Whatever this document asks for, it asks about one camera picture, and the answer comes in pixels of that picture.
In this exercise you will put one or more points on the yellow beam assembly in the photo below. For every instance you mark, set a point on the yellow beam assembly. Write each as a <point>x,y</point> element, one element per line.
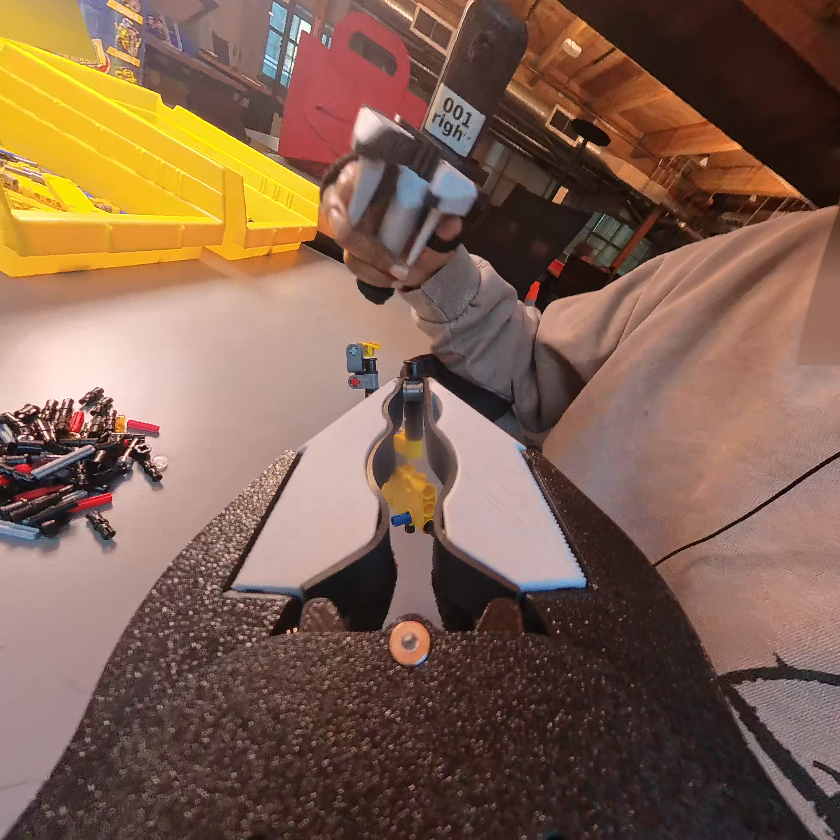
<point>410,489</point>

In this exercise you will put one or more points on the red bag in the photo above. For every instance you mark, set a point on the red bag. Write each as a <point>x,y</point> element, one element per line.
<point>328,98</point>

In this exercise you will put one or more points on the person's right hand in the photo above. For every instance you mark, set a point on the person's right hand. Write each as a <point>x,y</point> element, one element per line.
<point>367,256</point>

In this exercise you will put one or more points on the yellow storage bin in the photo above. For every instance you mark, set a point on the yellow storage bin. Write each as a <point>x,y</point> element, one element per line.
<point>275,223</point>
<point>131,229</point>

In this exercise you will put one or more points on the small grey connector assembly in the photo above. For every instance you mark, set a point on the small grey connector assembly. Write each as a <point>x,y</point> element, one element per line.
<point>359,367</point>

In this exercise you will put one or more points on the robot kit box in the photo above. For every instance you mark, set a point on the robot kit box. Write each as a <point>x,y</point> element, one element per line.
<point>124,33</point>

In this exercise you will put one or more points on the person's right forearm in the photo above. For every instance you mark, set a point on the person's right forearm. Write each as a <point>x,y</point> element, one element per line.
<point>590,341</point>

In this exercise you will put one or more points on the black office chair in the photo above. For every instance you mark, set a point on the black office chair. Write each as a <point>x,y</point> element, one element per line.
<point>525,236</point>

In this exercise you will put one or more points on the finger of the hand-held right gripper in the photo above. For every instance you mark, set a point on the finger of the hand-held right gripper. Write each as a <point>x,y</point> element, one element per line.
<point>453,190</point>
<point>367,190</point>

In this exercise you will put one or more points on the pile of small building pieces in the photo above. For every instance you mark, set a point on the pile of small building pieces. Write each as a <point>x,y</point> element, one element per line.
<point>65,459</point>

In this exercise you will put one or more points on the heap of yellow building pieces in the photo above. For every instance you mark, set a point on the heap of yellow building pieces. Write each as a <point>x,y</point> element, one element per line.
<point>46,187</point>

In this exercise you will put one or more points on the metal air duct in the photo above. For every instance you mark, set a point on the metal air duct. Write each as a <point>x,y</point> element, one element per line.
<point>525,105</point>

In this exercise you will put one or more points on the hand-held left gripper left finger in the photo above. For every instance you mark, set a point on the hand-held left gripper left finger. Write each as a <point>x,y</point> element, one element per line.
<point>315,512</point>

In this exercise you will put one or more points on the person's beige sweatshirt torso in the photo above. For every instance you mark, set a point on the person's beige sweatshirt torso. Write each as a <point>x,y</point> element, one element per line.
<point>722,525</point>

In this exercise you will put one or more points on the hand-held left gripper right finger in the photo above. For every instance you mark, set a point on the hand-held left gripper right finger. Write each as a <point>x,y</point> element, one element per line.
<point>505,512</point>

